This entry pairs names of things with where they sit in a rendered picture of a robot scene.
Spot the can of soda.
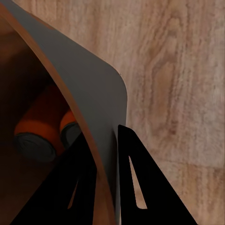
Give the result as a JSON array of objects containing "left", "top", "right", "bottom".
[
  {"left": 60, "top": 108, "right": 82, "bottom": 151},
  {"left": 13, "top": 81, "right": 70, "bottom": 162}
]

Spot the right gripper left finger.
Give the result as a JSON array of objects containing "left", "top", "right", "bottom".
[{"left": 10, "top": 133, "right": 97, "bottom": 225}]

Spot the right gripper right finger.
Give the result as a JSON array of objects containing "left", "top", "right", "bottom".
[{"left": 118, "top": 125, "right": 198, "bottom": 225}]

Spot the trash can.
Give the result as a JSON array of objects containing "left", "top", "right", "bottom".
[{"left": 0, "top": 0, "right": 128, "bottom": 225}]

